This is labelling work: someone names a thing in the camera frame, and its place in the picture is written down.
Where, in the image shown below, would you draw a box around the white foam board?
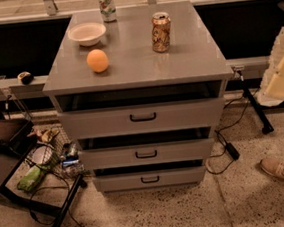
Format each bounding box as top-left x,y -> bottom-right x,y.
257,27 -> 284,107

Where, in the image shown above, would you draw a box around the black tape measure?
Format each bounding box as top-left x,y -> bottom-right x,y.
17,71 -> 34,86

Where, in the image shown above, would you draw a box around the black tripod leg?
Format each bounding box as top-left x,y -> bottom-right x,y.
235,69 -> 274,135

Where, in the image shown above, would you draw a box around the white paper bowl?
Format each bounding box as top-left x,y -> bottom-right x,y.
68,22 -> 106,47

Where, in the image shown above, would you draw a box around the black folding table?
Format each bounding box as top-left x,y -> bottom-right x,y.
0,140 -> 87,227

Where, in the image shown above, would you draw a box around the green snack bag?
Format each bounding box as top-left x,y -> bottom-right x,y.
17,165 -> 45,193

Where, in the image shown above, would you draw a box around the grey drawer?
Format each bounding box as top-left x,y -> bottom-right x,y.
58,98 -> 224,140
80,138 -> 213,170
93,166 -> 206,193

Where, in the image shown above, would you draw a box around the tan shoe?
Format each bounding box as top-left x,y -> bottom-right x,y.
260,157 -> 284,180

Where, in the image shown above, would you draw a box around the wire basket of clutter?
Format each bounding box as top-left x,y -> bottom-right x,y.
29,126 -> 85,179

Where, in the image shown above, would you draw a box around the grey drawer cabinet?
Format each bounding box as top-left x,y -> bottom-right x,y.
35,0 -> 245,198

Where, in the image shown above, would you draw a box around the grey bottom drawer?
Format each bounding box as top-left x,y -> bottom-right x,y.
93,166 -> 206,193

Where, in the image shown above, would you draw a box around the grey top drawer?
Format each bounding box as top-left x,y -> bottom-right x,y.
58,98 -> 224,140

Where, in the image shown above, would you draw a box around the orange fruit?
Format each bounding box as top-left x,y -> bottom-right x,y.
86,49 -> 109,73

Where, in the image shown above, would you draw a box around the brown gold soda can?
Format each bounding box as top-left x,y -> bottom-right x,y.
151,12 -> 171,53

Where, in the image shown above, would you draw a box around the black power adapter cable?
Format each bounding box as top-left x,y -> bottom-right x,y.
199,98 -> 258,177

